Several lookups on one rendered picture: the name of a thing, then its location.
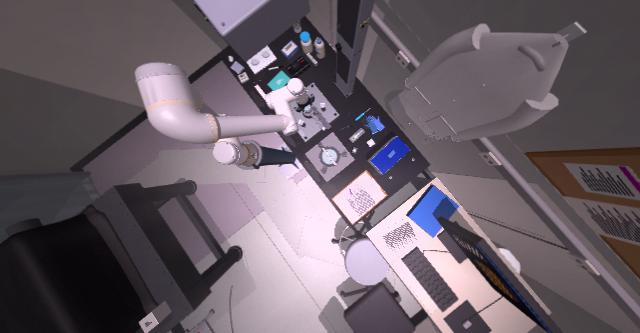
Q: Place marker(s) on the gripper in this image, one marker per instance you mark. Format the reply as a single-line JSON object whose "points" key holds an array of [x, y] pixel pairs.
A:
{"points": [[304, 103]]}

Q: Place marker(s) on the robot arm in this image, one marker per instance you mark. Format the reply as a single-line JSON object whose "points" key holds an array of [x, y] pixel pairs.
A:
{"points": [[175, 115]]}

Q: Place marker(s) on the grey square pad plate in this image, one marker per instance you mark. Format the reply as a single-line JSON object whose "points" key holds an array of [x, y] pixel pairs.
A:
{"points": [[344, 165]]}

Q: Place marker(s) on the blue flat box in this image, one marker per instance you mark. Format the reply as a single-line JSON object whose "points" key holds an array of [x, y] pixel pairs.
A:
{"points": [[390, 154]]}

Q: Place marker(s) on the black mouse pad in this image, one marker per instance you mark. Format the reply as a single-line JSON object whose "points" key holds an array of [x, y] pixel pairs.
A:
{"points": [[457, 315]]}

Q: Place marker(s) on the black case with red marks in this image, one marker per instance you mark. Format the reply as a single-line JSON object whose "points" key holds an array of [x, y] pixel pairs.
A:
{"points": [[299, 65]]}

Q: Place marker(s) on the small white and blue box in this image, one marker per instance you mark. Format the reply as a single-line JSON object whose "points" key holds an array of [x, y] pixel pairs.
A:
{"points": [[289, 48]]}

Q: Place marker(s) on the round pale blue glass disc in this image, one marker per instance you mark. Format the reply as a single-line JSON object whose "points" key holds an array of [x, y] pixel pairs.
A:
{"points": [[329, 157]]}

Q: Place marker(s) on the blue pen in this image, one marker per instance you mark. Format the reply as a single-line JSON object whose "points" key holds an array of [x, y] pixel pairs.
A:
{"points": [[362, 115]]}

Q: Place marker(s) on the white bottle with blue cap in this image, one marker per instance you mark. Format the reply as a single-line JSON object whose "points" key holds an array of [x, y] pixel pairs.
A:
{"points": [[305, 43]]}

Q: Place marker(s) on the white tray with two discs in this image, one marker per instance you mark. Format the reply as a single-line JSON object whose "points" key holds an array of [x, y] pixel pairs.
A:
{"points": [[261, 59]]}

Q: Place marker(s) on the small white square block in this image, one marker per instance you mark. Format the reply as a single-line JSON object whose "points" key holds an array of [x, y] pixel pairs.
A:
{"points": [[243, 77]]}

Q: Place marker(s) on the blue glove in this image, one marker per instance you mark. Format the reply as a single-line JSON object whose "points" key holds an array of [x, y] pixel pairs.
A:
{"points": [[374, 123]]}

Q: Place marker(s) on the small grey square block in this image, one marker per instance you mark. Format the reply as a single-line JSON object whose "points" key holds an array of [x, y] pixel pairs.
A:
{"points": [[237, 67]]}

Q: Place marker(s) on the black upright column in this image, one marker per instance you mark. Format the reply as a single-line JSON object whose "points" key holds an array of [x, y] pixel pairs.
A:
{"points": [[352, 28]]}

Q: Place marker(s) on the brown clipboard with paper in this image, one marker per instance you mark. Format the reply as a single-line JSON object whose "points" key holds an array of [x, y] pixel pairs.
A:
{"points": [[360, 197]]}

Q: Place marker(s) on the grey cabinet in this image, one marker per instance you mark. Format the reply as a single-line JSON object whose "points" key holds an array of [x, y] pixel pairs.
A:
{"points": [[240, 3]]}

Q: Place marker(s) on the blue folder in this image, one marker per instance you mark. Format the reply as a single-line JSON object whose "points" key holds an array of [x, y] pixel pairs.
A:
{"points": [[427, 208]]}

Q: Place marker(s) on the printed white paper sheet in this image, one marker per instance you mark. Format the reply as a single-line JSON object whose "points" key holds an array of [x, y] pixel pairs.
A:
{"points": [[399, 235]]}

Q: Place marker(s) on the round white stool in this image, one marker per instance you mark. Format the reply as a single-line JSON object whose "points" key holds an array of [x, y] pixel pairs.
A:
{"points": [[366, 262]]}

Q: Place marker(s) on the pale desk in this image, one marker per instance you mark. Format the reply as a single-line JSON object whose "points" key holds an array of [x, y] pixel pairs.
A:
{"points": [[390, 265]]}

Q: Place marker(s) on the black keyboard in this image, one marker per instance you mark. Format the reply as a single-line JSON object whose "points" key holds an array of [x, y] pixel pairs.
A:
{"points": [[429, 278]]}

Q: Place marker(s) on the dark grey chair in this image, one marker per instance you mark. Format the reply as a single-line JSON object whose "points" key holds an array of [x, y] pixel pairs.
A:
{"points": [[375, 310]]}

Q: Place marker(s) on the black monitor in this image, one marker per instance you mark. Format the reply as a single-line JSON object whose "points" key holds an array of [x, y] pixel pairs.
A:
{"points": [[492, 268]]}

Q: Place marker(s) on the black and grey trolley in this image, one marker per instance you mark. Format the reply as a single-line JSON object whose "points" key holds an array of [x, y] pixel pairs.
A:
{"points": [[60, 268]]}

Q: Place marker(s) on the cork notice board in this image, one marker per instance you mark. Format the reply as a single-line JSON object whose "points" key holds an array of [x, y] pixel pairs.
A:
{"points": [[600, 183]]}

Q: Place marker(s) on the grey instrument base plate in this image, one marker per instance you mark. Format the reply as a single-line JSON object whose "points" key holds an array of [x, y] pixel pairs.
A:
{"points": [[326, 98]]}

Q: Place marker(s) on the grey rail bar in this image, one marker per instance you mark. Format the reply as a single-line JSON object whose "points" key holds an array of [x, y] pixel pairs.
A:
{"points": [[321, 119]]}

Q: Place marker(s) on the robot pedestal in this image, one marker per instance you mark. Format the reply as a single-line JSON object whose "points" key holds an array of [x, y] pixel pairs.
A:
{"points": [[274, 156]]}

